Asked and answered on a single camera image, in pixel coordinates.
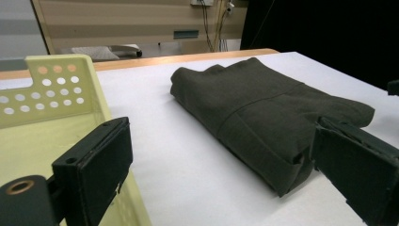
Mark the pale yellow perforated plastic basket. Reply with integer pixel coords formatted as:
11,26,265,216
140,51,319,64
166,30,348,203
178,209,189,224
0,54,153,226

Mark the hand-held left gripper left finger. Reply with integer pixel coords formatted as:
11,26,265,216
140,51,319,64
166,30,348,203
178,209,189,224
51,116,135,226

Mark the white and black device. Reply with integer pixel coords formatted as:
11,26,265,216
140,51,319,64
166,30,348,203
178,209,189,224
70,43,144,62

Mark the teal drawer handle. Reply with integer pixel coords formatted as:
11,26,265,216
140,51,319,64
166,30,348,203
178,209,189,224
173,29,200,40

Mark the dark olive garment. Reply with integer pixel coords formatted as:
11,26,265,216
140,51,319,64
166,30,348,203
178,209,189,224
169,56,375,198

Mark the white cabinet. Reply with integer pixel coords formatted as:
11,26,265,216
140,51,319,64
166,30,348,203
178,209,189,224
0,0,49,60

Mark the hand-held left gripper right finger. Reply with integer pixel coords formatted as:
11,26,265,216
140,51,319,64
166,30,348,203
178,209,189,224
310,116,399,226

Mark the black curtain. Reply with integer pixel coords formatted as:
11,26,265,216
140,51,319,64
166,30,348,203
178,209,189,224
240,0,399,91

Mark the hanging yellow cable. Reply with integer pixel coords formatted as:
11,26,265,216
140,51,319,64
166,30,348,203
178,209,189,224
214,0,235,53

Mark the hanging black cable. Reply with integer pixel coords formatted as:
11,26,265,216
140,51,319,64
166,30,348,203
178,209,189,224
199,0,215,53

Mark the light wooden desk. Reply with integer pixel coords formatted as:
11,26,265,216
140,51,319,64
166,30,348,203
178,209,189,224
30,0,249,57

